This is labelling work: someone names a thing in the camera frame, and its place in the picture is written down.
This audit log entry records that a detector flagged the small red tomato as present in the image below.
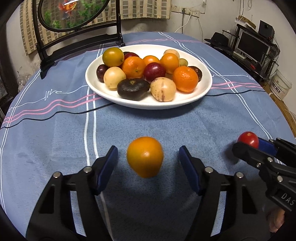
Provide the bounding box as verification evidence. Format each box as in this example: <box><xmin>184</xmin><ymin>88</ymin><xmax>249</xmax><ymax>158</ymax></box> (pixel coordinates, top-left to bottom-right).
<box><xmin>237</xmin><ymin>132</ymin><xmax>259</xmax><ymax>148</ymax></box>

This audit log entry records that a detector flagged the yellow orange tomato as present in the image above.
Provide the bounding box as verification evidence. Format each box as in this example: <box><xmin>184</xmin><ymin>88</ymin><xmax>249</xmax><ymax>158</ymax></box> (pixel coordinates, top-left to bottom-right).
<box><xmin>126</xmin><ymin>137</ymin><xmax>164</xmax><ymax>178</ymax></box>

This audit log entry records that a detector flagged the brown water chestnut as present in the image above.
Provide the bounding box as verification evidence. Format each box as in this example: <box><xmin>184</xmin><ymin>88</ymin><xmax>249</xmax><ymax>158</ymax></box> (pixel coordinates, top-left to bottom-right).
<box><xmin>190</xmin><ymin>66</ymin><xmax>203</xmax><ymax>81</ymax></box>

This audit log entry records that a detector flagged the large orange mandarin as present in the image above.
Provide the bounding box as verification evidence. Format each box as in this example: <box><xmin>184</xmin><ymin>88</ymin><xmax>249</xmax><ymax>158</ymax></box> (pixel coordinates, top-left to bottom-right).
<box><xmin>172</xmin><ymin>66</ymin><xmax>199</xmax><ymax>93</ymax></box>

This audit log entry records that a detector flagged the pale speckled fruit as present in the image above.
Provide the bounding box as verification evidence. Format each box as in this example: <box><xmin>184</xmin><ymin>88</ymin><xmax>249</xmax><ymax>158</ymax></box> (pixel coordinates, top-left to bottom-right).
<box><xmin>150</xmin><ymin>77</ymin><xmax>177</xmax><ymax>102</ymax></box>

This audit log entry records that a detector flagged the small yellow green longan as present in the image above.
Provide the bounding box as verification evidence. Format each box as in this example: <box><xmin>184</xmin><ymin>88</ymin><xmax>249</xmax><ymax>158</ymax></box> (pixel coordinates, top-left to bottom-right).
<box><xmin>179</xmin><ymin>58</ymin><xmax>188</xmax><ymax>66</ymax></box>

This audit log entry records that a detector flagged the dark mangosteen fruit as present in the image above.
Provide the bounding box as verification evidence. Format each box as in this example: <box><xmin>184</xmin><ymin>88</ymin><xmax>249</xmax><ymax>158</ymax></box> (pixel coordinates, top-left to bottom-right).
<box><xmin>117</xmin><ymin>78</ymin><xmax>150</xmax><ymax>100</ymax></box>

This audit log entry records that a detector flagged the pale yellow round fruit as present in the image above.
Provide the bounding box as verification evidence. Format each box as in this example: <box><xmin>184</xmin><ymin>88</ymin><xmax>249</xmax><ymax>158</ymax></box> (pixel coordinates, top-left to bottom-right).
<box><xmin>103</xmin><ymin>67</ymin><xmax>126</xmax><ymax>89</ymax></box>

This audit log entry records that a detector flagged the dark purple plum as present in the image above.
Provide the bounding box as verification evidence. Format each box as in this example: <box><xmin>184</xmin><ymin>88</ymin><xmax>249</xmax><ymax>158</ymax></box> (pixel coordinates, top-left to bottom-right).
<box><xmin>96</xmin><ymin>64</ymin><xmax>109</xmax><ymax>83</ymax></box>

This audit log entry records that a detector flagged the large red plum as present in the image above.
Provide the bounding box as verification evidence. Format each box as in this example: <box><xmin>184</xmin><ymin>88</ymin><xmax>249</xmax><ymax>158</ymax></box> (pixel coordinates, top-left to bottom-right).
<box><xmin>143</xmin><ymin>63</ymin><xmax>166</xmax><ymax>83</ymax></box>

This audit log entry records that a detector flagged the green yellow tomato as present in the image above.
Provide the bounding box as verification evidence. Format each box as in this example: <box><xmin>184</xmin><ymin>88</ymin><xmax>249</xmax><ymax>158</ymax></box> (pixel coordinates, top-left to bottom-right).
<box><xmin>102</xmin><ymin>47</ymin><xmax>125</xmax><ymax>67</ymax></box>

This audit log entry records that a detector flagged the smooth orange fruit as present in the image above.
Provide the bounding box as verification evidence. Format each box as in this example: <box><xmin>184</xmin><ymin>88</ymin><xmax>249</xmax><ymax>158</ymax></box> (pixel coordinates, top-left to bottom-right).
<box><xmin>143</xmin><ymin>55</ymin><xmax>160</xmax><ymax>66</ymax></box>

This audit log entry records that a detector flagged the dark red plum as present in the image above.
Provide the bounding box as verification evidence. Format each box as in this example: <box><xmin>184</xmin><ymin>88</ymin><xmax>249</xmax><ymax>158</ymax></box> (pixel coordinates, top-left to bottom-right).
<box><xmin>124</xmin><ymin>52</ymin><xmax>139</xmax><ymax>60</ymax></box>

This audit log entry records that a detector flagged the small orange fruit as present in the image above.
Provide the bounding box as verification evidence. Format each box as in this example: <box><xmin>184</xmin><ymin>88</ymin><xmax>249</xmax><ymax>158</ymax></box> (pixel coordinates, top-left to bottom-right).
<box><xmin>160</xmin><ymin>53</ymin><xmax>179</xmax><ymax>74</ymax></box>

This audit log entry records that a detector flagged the textured orange mandarin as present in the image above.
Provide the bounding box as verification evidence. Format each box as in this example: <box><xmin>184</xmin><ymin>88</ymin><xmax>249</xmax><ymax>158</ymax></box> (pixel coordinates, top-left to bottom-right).
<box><xmin>121</xmin><ymin>56</ymin><xmax>146</xmax><ymax>79</ymax></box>

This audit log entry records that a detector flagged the person right hand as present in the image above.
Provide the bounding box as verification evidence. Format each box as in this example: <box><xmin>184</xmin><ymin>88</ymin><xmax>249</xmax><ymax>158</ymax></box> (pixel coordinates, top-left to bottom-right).
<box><xmin>267</xmin><ymin>207</ymin><xmax>285</xmax><ymax>233</ymax></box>

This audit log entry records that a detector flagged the white plastic bucket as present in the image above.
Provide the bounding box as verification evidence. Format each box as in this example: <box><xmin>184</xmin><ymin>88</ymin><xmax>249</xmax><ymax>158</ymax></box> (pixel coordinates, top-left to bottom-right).
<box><xmin>270</xmin><ymin>70</ymin><xmax>292</xmax><ymax>100</ymax></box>

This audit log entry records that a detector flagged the blue striped tablecloth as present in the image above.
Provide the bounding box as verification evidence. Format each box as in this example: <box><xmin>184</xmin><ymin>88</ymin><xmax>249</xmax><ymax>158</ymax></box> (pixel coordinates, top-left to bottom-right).
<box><xmin>1</xmin><ymin>32</ymin><xmax>295</xmax><ymax>240</ymax></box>

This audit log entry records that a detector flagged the black desk rack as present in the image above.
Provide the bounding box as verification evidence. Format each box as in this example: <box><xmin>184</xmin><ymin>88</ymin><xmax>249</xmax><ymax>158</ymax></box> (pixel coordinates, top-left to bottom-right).
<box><xmin>205</xmin><ymin>21</ymin><xmax>280</xmax><ymax>82</ymax></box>

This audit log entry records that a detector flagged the computer monitor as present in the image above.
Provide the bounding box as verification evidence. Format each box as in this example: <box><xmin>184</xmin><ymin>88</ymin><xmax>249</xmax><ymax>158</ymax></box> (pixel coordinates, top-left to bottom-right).
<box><xmin>236</xmin><ymin>31</ymin><xmax>270</xmax><ymax>62</ymax></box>

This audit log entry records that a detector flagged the black speaker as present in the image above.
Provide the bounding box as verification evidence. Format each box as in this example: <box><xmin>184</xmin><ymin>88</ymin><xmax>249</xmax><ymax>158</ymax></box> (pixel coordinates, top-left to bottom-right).
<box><xmin>258</xmin><ymin>20</ymin><xmax>275</xmax><ymax>41</ymax></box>

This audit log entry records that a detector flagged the striped beige curtain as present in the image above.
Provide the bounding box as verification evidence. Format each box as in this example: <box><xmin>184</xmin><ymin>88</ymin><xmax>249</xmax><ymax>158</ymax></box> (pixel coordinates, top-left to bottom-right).
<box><xmin>20</xmin><ymin>0</ymin><xmax>171</xmax><ymax>55</ymax></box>

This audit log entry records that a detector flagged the wall power strip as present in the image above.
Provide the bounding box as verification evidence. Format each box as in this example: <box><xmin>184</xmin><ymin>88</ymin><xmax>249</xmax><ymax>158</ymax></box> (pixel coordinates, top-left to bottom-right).
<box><xmin>171</xmin><ymin>4</ymin><xmax>200</xmax><ymax>18</ymax></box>

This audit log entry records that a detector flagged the goldfish screen black frame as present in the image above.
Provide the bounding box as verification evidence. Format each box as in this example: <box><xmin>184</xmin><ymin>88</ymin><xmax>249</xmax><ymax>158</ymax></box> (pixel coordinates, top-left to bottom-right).
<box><xmin>32</xmin><ymin>1</ymin><xmax>125</xmax><ymax>79</ymax></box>

